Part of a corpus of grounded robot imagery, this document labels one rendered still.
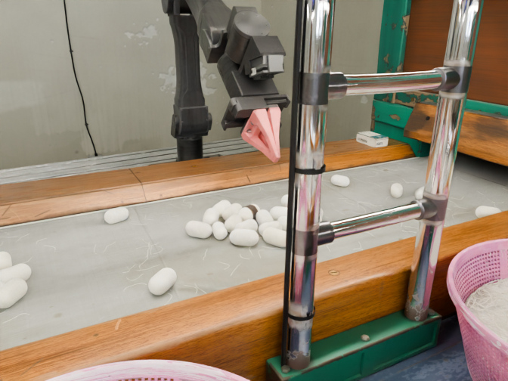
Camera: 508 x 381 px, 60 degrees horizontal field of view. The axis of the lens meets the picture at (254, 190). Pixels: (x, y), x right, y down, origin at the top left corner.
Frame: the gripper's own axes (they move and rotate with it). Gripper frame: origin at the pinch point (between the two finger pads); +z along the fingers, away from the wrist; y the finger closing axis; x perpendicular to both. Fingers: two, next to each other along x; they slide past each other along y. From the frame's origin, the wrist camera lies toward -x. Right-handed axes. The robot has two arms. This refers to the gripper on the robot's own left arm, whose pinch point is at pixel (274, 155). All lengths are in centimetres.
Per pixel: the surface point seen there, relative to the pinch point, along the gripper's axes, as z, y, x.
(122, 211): 1.8, -22.8, 6.2
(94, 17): -168, 9, 116
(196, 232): 9.6, -15.7, 0.2
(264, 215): 9.6, -6.2, -1.0
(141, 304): 18.4, -25.6, -5.8
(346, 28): -110, 117, 71
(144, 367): 25.5, -28.2, -15.4
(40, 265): 8.8, -33.9, 2.4
